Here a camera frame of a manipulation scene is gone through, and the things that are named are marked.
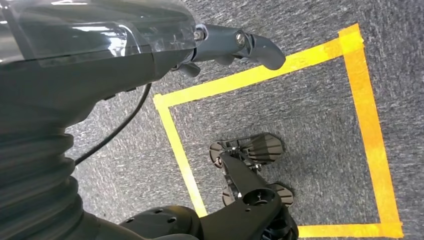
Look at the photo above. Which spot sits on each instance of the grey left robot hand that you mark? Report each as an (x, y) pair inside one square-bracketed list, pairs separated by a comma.
[(82, 66)]

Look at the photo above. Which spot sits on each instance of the robot leg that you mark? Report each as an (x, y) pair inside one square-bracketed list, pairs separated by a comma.
[(238, 215)]

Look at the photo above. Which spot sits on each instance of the yellow floor tape square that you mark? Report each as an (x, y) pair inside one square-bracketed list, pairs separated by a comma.
[(357, 99)]

